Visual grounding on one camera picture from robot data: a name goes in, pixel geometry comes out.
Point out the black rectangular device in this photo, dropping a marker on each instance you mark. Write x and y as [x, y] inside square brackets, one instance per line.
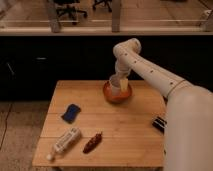
[159, 123]

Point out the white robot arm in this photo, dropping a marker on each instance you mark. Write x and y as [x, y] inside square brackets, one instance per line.
[188, 132]

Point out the dark red chili pepper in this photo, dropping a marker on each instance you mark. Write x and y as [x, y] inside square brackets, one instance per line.
[92, 143]

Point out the white plastic bottle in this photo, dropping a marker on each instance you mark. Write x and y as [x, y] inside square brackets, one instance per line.
[64, 142]

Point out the orange ceramic bowl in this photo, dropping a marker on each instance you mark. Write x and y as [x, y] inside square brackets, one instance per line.
[119, 97]

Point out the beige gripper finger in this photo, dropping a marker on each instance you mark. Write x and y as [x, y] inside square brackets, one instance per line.
[124, 84]

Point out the blue sponge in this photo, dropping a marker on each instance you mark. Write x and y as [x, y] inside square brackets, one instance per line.
[71, 113]

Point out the wooden table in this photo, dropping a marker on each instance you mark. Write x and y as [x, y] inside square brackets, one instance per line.
[128, 137]

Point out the white ceramic cup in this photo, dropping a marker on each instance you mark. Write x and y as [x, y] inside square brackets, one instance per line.
[115, 87]

